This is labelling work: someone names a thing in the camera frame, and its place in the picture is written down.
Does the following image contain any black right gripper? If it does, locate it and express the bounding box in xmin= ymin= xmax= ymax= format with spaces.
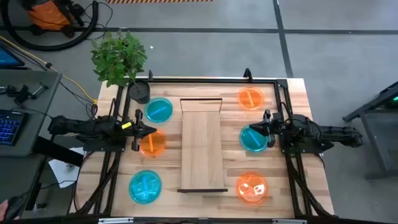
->
xmin=248 ymin=109 xmax=278 ymax=148

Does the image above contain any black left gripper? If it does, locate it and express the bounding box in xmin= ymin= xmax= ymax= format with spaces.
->
xmin=129 ymin=108 xmax=157 ymax=152

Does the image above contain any blue translucent plate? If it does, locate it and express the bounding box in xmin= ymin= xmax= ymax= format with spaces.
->
xmin=144 ymin=96 xmax=174 ymax=124
xmin=239 ymin=124 xmax=269 ymax=153
xmin=128 ymin=169 xmax=163 ymax=205

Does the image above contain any orange translucent plate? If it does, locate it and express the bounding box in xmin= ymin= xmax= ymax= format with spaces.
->
xmin=238 ymin=86 xmax=266 ymax=111
xmin=235 ymin=171 xmax=269 ymax=206
xmin=138 ymin=129 xmax=167 ymax=157

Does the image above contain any black plant pot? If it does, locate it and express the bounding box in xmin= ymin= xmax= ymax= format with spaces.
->
xmin=128 ymin=80 xmax=151 ymax=105

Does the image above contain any wooden tray board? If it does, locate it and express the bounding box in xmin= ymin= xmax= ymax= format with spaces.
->
xmin=176 ymin=97 xmax=229 ymax=194

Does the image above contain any green leafy plant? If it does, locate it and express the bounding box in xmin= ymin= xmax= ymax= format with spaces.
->
xmin=90 ymin=29 xmax=148 ymax=89

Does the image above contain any white paper sheet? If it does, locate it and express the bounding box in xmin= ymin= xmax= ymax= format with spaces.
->
xmin=48 ymin=147 xmax=85 ymax=189

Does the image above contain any black flat bar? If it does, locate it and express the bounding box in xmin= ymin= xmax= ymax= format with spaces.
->
xmin=32 ymin=136 xmax=85 ymax=168

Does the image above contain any grey desk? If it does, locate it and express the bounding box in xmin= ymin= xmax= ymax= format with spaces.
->
xmin=0 ymin=68 xmax=63 ymax=218

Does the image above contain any black metal side table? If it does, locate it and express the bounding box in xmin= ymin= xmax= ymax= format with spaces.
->
xmin=341 ymin=80 xmax=398 ymax=181

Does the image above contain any black clamp tool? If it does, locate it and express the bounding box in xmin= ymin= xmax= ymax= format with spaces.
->
xmin=0 ymin=82 xmax=49 ymax=105

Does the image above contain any backlit black keyboard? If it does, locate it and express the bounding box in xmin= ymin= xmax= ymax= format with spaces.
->
xmin=0 ymin=109 xmax=27 ymax=147

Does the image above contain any orange shop vacuum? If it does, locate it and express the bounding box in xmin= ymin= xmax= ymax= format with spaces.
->
xmin=25 ymin=0 xmax=85 ymax=39

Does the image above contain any black handheld device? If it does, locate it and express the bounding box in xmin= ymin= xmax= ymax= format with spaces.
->
xmin=2 ymin=190 xmax=31 ymax=222

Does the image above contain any computer monitor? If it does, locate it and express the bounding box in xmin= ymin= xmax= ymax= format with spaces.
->
xmin=0 ymin=39 xmax=26 ymax=70

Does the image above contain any person's hand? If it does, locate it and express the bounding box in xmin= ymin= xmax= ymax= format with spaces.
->
xmin=0 ymin=200 xmax=10 ymax=222

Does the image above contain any black aluminium table frame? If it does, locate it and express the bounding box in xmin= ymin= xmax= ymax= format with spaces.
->
xmin=70 ymin=77 xmax=335 ymax=218

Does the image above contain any yellow cable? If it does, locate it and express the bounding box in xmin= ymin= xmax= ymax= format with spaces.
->
xmin=0 ymin=35 xmax=98 ymax=105

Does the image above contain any silver metal bracket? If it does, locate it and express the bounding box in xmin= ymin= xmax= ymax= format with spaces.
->
xmin=98 ymin=217 xmax=135 ymax=224
xmin=272 ymin=218 xmax=308 ymax=224

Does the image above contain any thin black cable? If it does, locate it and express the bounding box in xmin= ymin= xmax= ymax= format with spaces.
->
xmin=83 ymin=1 xmax=114 ymax=42

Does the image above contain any orange vacuum with hose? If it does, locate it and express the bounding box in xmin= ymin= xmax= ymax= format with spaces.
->
xmin=0 ymin=0 xmax=100 ymax=52

